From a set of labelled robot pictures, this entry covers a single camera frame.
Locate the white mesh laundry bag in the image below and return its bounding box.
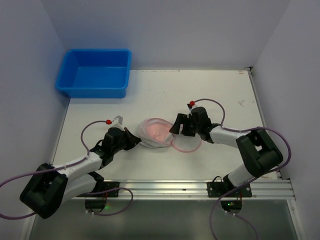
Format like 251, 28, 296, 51
136, 118, 202, 153

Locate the pink bra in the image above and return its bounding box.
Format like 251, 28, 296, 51
146, 122, 173, 143

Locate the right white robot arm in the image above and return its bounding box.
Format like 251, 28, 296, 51
169, 107, 284, 191

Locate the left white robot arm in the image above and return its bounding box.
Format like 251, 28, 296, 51
19, 127, 141, 219

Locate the blue plastic bin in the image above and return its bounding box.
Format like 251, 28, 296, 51
55, 48, 132, 99

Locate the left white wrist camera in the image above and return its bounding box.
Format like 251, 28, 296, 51
110, 115, 124, 131

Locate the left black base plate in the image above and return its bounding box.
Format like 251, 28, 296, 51
92, 181, 120, 199

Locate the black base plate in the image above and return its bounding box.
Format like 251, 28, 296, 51
206, 181, 253, 198
92, 181, 120, 199

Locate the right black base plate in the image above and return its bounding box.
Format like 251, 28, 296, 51
206, 181, 253, 198

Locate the aluminium mounting rail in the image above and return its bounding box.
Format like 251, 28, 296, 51
31, 177, 296, 201

